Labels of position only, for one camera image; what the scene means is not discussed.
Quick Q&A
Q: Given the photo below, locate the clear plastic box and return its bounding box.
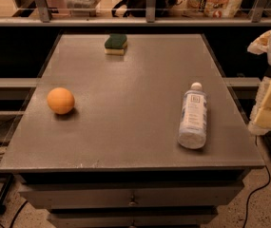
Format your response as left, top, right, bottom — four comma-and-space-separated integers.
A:
65, 0, 100, 17

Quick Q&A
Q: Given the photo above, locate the blue clear plastic bottle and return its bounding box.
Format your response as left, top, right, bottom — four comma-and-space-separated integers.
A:
178, 83, 207, 149

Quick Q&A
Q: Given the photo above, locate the grey drawer cabinet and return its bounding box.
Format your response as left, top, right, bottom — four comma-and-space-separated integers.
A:
0, 34, 263, 228

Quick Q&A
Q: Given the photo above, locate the orange ball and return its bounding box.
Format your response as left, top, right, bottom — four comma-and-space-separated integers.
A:
47, 87, 75, 115

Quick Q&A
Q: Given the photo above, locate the black cable right floor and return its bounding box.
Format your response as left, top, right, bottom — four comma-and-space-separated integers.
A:
242, 136, 271, 228

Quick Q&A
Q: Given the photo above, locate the black bag on shelf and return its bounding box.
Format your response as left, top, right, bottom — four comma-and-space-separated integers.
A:
111, 0, 181, 17

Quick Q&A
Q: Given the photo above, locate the metal shelf rail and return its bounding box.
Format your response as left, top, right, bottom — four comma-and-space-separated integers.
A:
0, 0, 271, 28

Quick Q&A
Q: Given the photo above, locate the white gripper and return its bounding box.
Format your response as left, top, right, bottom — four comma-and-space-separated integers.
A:
247, 30, 271, 136

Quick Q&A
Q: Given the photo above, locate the green yellow sponge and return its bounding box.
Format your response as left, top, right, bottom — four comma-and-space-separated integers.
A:
105, 34, 127, 55

